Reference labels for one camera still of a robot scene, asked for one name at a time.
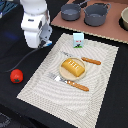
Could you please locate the small grey pot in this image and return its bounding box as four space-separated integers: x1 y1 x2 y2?
61 2 87 21

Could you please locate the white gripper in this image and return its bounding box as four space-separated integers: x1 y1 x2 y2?
21 13 52 48

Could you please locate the yellow toy bread loaf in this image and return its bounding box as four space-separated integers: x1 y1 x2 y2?
62 58 85 77

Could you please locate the white toy fish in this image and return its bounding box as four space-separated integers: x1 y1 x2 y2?
46 41 52 46

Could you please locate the wooden handled fork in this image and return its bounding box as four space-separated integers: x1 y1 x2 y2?
48 73 89 91

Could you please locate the wooden handled knife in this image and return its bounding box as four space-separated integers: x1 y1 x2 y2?
61 51 101 65

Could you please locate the red toy tomato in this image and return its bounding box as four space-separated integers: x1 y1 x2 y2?
10 69 23 83

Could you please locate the large grey pot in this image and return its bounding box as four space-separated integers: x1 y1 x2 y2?
84 3 111 27

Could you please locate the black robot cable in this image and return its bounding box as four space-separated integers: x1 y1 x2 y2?
0 46 40 74

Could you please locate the woven beige placemat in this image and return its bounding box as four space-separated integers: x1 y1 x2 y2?
17 34 118 128

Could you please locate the beige bowl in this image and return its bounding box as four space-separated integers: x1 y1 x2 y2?
121 7 128 30

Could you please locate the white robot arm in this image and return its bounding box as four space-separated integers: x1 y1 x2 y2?
20 0 52 48

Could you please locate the beige round plate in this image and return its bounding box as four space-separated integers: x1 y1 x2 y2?
59 57 86 81

